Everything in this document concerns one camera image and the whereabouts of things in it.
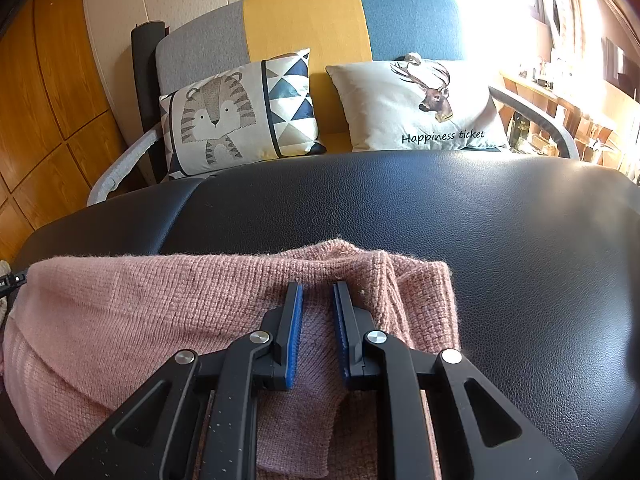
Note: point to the pink knit sweater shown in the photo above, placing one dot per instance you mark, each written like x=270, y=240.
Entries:
x=125, y=310

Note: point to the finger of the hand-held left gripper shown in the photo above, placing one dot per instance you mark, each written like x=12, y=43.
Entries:
x=14, y=281

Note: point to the patterned curtain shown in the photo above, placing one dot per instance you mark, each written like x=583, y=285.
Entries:
x=570, y=15

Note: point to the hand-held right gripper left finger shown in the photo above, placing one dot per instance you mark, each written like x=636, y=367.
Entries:
x=295, y=340

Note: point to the flat screen monitor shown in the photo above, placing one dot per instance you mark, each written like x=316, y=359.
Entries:
x=617, y=62

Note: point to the deer print cushion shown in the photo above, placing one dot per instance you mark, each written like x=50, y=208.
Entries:
x=380, y=105

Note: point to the tiger print cushion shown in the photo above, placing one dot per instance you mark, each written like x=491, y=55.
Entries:
x=215, y=120

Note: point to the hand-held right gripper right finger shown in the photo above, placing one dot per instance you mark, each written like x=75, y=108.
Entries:
x=341, y=340

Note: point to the wooden shelf unit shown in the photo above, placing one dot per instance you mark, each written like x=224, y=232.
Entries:
x=575, y=110

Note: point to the grey yellow blue sofa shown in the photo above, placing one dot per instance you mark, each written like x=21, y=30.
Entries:
x=300, y=20

